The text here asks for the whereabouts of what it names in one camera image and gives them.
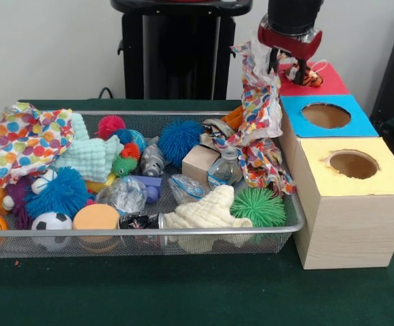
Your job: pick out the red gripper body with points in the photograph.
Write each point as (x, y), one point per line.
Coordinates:
(292, 42)

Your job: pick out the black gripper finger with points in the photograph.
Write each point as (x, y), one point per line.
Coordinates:
(273, 61)
(302, 71)

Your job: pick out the orange plush toy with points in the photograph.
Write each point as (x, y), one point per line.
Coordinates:
(310, 81)

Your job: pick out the colourful dotted cloth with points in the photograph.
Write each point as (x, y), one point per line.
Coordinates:
(258, 102)
(23, 142)
(265, 163)

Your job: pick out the multicoloured spiky caterpillar toy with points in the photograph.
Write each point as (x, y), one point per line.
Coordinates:
(124, 164)

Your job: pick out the mint green knitted cloth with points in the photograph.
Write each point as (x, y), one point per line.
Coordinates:
(88, 156)

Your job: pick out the wooden box with three holes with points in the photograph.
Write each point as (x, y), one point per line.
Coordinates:
(353, 231)

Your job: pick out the shallow metal mesh bin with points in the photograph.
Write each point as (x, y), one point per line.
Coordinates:
(47, 233)

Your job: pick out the blue spiky ball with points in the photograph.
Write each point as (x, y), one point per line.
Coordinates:
(59, 193)
(180, 137)

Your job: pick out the green spiky ball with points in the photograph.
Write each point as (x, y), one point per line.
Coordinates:
(258, 207)

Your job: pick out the cream knitted cloth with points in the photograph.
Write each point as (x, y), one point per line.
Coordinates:
(210, 210)

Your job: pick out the orange foam cylinder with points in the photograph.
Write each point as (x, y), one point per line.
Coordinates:
(95, 217)

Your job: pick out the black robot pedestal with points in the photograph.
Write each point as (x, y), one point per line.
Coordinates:
(132, 51)

